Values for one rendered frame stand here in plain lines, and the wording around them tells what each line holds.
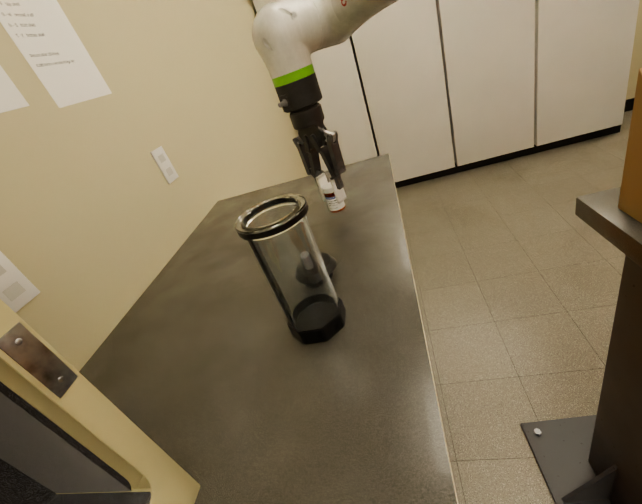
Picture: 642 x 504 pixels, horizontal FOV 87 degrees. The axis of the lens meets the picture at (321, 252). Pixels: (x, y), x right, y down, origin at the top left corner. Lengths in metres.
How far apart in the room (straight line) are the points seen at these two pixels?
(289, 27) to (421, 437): 0.71
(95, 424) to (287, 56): 0.66
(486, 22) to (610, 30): 0.83
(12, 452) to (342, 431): 0.34
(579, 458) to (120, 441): 1.35
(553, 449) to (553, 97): 2.54
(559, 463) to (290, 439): 1.12
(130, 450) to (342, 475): 0.23
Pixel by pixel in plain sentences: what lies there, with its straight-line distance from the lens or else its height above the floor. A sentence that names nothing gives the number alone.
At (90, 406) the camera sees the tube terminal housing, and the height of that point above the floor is 1.14.
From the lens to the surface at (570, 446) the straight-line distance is 1.52.
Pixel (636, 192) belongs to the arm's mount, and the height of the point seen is 0.99.
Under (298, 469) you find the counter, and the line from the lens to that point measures 0.48.
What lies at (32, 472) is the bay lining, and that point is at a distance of 0.53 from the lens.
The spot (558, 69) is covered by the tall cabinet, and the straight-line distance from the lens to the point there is 3.30.
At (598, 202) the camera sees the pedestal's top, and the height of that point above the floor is 0.94.
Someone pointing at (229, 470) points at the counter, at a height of 0.94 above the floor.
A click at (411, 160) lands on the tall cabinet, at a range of 3.16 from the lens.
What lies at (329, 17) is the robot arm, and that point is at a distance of 0.80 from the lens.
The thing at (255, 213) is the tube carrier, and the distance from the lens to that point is 0.53.
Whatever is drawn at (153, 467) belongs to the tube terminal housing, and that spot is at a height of 1.03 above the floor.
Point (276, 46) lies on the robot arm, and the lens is 0.77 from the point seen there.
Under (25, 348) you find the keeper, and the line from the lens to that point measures 0.37.
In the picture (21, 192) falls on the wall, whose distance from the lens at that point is 0.94.
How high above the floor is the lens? 1.34
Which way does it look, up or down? 30 degrees down
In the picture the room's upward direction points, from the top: 21 degrees counter-clockwise
